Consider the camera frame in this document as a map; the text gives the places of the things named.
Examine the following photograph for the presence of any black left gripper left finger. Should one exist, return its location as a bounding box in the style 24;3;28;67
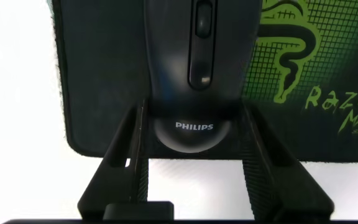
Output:
77;98;150;220

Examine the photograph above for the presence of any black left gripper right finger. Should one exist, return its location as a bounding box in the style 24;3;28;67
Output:
236;101;336;222

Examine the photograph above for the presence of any black Philips computer mouse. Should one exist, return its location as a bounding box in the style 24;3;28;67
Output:
143;0;262;154

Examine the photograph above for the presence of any black green Razer mouse pad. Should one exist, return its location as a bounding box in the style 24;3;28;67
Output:
50;0;358;164

